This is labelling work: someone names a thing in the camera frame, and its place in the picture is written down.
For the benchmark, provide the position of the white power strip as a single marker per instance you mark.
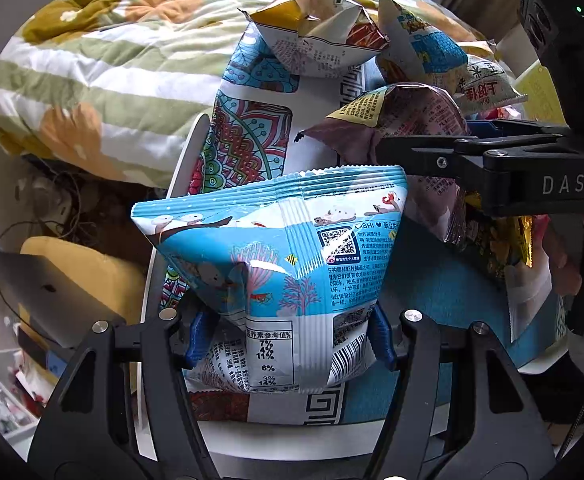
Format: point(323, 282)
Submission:
point(47, 205)

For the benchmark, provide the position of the floral striped blanket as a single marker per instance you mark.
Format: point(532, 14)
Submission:
point(97, 60)

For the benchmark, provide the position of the gold and black snack packet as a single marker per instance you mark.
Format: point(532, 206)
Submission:
point(501, 240)

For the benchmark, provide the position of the light blue snack bag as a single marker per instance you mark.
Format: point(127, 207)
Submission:
point(272, 260)

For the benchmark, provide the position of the yellow cushion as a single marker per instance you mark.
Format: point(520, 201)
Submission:
point(107, 270)

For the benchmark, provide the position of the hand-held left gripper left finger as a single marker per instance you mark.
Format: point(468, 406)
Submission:
point(199, 335)

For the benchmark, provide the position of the purple snack bag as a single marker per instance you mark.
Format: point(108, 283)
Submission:
point(411, 110)

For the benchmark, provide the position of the silver laptop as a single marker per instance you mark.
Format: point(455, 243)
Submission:
point(47, 290)

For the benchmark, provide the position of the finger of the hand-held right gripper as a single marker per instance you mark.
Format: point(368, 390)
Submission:
point(521, 126)
point(421, 156)

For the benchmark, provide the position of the plain white snack packet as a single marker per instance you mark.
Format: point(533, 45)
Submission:
point(526, 305)

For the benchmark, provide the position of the white red-print snack packet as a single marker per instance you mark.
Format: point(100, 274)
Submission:
point(486, 87)

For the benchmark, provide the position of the blue patterned tablecloth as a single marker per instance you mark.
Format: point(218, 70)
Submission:
point(252, 135)

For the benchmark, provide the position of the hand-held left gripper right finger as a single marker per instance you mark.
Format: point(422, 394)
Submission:
point(384, 342)

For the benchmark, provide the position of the gold and white snack bag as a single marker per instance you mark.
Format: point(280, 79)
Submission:
point(317, 45)

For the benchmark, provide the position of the blue and yellow snack bag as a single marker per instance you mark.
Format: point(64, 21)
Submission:
point(421, 45)

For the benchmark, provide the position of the person's right hand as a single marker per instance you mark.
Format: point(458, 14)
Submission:
point(564, 265)

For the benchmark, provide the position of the white storage box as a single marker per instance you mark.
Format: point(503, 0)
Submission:
point(2, 405)

